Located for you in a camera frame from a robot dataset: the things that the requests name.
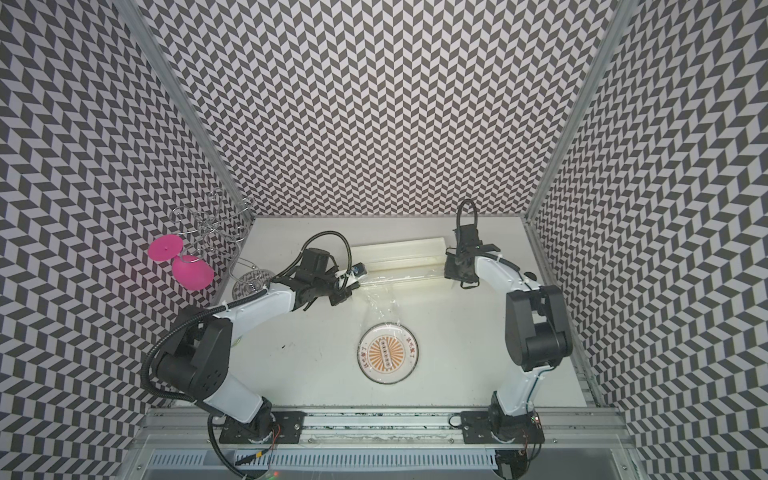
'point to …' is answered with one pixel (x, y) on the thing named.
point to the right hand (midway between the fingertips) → (457, 278)
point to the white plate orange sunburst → (387, 353)
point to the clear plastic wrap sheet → (379, 291)
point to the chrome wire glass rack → (220, 222)
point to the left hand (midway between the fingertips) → (352, 282)
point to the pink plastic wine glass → (191, 273)
